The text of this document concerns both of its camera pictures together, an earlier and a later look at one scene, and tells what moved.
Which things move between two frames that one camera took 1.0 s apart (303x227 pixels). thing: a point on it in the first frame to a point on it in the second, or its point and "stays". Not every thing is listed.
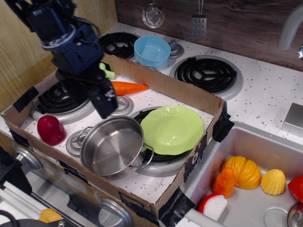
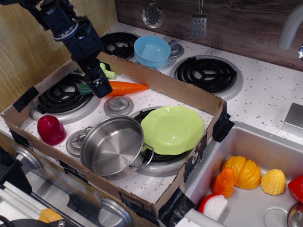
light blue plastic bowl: x=152 y=51 stays
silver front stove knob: x=74 y=142 stays
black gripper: x=77 y=55 to x=83 y=44
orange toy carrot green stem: x=121 y=87 stays
